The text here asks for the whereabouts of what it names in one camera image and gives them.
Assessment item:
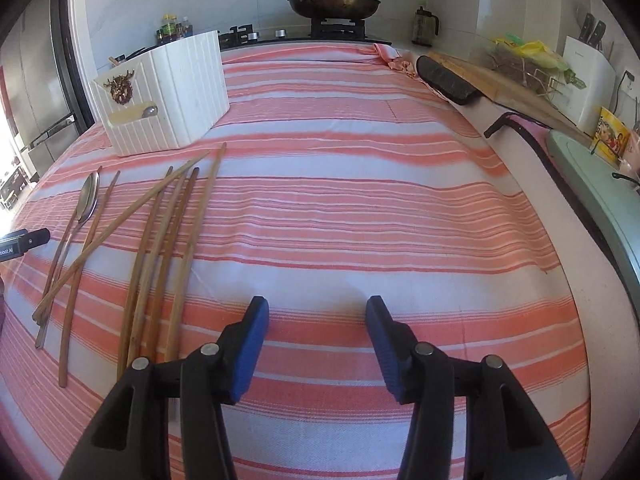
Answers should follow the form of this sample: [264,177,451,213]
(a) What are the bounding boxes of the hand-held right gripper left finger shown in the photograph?
[59,296,271,480]

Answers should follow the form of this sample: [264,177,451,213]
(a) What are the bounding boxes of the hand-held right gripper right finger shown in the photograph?
[365,296,576,480]

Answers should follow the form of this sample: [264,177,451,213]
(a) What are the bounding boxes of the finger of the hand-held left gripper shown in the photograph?
[0,228,51,252]

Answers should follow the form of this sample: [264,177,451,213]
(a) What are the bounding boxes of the long metal spoon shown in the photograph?
[34,171,100,350]

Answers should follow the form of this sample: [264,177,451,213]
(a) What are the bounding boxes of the white ribbed storage box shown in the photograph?
[89,30,231,157]

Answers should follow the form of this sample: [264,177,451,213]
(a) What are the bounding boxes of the orange white striped cloth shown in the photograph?
[0,42,593,480]

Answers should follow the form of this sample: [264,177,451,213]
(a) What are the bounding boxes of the grey refrigerator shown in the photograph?
[0,0,95,173]

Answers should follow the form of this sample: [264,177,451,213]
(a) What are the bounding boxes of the condiment bottles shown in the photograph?
[159,13,180,44]

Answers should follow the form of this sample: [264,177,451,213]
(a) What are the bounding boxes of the light green cutting board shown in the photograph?
[545,130,640,303]

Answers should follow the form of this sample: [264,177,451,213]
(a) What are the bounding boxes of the wooden cutting board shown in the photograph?
[427,50,591,142]

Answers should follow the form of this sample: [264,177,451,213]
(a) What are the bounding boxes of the yellow printed box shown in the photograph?
[592,106,632,164]

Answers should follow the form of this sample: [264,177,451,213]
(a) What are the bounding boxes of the black gas stove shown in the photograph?
[217,18,393,51]

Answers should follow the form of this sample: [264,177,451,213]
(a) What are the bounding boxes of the glass jug with black lid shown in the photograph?
[412,6,440,46]

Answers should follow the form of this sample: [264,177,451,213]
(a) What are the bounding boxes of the white knife block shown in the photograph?
[555,35,617,132]

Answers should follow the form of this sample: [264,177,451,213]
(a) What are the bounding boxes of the wire rack with plastic bags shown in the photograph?
[482,34,586,97]

